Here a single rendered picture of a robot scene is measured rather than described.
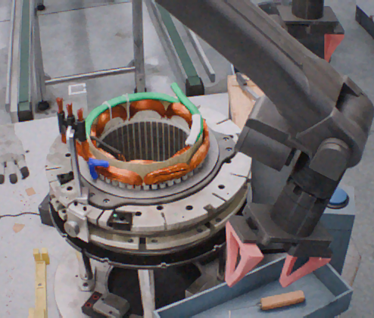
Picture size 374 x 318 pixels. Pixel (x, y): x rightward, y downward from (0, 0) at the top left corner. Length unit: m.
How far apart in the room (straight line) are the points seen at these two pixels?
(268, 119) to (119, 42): 3.02
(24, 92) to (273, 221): 1.23
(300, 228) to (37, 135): 1.02
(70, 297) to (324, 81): 0.73
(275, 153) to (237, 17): 0.17
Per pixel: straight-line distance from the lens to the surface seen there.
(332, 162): 0.67
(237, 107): 1.20
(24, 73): 1.99
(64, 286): 1.25
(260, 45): 0.63
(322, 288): 0.95
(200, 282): 1.15
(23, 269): 1.33
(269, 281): 0.95
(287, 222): 0.76
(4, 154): 1.59
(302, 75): 0.65
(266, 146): 0.73
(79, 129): 0.91
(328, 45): 1.21
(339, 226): 1.07
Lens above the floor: 1.73
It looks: 38 degrees down
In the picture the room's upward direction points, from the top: straight up
